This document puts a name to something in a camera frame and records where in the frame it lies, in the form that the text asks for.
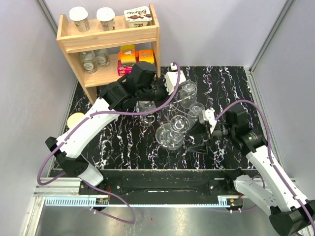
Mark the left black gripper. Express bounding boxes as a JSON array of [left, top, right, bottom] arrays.
[[138, 75, 178, 111]]

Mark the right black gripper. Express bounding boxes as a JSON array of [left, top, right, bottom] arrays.
[[185, 118, 235, 154]]

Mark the chrome wine glass rack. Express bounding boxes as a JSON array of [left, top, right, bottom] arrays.
[[140, 93, 197, 149]]

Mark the ribbed goblet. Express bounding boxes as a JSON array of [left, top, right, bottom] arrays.
[[180, 81, 197, 109], [188, 102, 205, 120]]

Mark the clear stemmed wine glass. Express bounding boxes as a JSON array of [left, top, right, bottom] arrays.
[[135, 101, 156, 127], [166, 115, 189, 150]]

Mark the round yellow wooden coaster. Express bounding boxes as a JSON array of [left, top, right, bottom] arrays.
[[66, 112, 85, 129]]

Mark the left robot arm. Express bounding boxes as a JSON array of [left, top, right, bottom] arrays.
[[44, 61, 182, 194]]

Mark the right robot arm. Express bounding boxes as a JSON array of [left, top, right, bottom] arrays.
[[189, 104, 315, 236]]

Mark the green Scrub Daddy box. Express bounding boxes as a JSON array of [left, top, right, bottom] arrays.
[[138, 50, 155, 64]]

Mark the pink sponge box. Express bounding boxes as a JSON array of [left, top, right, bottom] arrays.
[[117, 45, 136, 76]]

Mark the right clear glass bottle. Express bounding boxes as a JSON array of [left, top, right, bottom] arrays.
[[94, 49, 110, 67]]

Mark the clear glass bottle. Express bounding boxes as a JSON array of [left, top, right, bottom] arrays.
[[94, 49, 110, 67], [78, 51, 97, 74]]

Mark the wooden two-tier shelf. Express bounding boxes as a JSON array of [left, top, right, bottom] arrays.
[[56, 3, 161, 103]]

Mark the left clear glass bottle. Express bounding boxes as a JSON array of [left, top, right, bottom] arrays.
[[78, 51, 97, 74]]

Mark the Chobani yogurt tub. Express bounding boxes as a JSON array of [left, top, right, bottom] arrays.
[[124, 6, 153, 28]]

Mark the right white lidded cup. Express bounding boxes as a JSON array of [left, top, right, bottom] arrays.
[[96, 7, 115, 31]]

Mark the white lidded cup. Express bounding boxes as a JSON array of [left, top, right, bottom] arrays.
[[69, 6, 90, 32], [96, 7, 115, 31]]

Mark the left white lidded cup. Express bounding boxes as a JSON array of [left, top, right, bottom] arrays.
[[69, 6, 90, 32]]

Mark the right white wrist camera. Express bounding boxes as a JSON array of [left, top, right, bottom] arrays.
[[199, 108, 217, 135]]

